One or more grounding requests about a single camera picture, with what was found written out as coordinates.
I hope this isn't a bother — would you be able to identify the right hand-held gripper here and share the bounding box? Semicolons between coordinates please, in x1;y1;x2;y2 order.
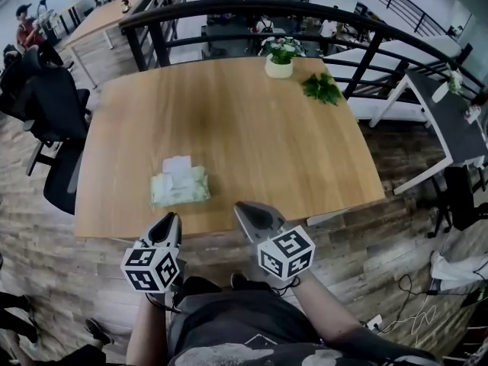
233;201;317;282

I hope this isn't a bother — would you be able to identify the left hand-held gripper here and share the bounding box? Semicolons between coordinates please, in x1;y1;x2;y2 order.
120;211;183;294

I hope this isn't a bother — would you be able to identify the pale green wet wipe pack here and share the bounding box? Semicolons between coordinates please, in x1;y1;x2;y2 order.
149;154;212;208

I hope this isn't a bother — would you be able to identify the person's right forearm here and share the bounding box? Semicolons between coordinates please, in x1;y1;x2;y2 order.
291;271;384;352

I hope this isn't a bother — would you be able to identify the person's left forearm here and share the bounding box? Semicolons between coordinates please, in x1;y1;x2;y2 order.
125;291;173;366

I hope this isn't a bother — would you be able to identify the person's dark shoe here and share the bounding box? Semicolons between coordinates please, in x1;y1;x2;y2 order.
230;271;249;291

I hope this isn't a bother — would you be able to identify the person's dark printed shirt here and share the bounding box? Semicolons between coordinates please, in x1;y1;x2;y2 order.
166;275;441;366

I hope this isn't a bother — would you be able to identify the black office chair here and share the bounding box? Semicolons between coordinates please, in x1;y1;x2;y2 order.
0;47;92;178
42;141;85;217

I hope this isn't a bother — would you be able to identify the green leaf sprig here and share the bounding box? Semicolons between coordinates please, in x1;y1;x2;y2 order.
301;72;345;108

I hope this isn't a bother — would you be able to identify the white power strip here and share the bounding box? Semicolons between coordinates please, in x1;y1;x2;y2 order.
364;313;384;332

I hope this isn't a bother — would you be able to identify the flowering plant in white pot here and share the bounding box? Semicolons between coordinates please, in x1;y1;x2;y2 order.
258;35;305;79

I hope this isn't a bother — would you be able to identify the black chair with wheels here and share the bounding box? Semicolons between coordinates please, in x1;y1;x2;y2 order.
426;165;488;240

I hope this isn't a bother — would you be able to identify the white cloth bundle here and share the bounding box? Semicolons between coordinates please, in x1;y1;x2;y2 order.
429;238;488;293

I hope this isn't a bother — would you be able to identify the black table with white legs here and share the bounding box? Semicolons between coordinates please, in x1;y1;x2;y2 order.
368;69;488;196

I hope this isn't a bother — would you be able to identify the black metal railing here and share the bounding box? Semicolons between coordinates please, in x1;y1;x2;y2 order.
118;0;486;101

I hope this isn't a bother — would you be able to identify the long wooden desk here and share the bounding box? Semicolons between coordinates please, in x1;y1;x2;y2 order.
63;0;153;89

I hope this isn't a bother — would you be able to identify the small plant in white pot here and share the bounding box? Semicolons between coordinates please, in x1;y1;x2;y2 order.
432;66;465;104

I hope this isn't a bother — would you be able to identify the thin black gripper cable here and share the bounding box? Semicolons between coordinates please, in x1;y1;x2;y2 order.
146;286;185;315
268;276;302;296

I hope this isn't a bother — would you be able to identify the black floor cable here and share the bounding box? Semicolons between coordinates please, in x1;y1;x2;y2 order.
380;274;439;336

